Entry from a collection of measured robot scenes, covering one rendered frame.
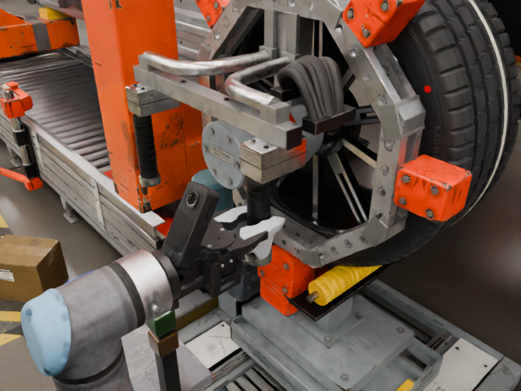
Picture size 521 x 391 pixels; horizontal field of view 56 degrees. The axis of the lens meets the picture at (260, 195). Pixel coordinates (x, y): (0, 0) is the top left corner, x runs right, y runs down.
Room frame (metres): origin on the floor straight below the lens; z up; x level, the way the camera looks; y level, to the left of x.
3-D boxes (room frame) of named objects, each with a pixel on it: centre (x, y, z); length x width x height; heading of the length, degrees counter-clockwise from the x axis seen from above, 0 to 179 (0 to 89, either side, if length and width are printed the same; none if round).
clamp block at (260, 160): (0.65, -0.02, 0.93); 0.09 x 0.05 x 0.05; 131
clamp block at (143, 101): (0.90, 0.21, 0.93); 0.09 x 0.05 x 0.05; 131
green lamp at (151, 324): (0.60, 0.17, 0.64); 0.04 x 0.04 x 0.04; 41
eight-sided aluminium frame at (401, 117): (0.91, -0.06, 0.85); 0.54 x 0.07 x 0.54; 41
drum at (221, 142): (0.86, -0.01, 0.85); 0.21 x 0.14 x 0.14; 131
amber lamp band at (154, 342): (0.60, 0.17, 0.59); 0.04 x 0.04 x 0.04; 41
